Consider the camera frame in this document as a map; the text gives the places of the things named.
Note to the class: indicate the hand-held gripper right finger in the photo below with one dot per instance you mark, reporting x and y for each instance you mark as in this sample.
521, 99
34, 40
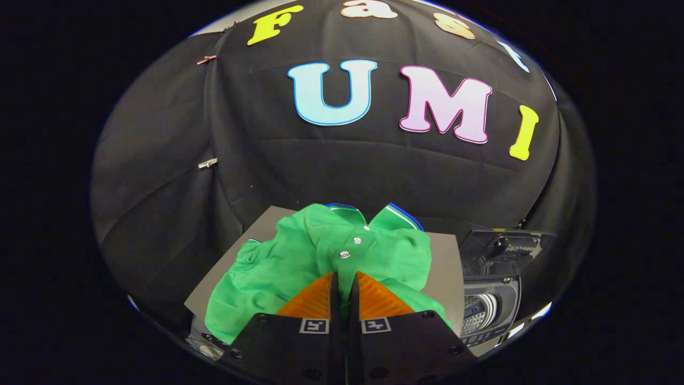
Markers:
353, 305

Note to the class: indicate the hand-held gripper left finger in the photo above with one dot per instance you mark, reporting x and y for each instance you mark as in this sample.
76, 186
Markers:
335, 305

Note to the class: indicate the green polo shirt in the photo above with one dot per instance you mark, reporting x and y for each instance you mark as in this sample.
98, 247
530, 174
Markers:
278, 267

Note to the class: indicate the grey box platform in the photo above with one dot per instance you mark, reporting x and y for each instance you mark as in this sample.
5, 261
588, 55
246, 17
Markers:
443, 267

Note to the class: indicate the black backdrop cloth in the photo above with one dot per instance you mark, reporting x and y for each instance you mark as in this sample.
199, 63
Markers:
347, 171

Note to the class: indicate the silver clip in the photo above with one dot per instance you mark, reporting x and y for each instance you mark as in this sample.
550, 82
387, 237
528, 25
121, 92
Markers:
207, 163

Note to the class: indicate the pink clip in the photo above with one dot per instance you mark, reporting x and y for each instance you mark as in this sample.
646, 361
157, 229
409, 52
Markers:
206, 59

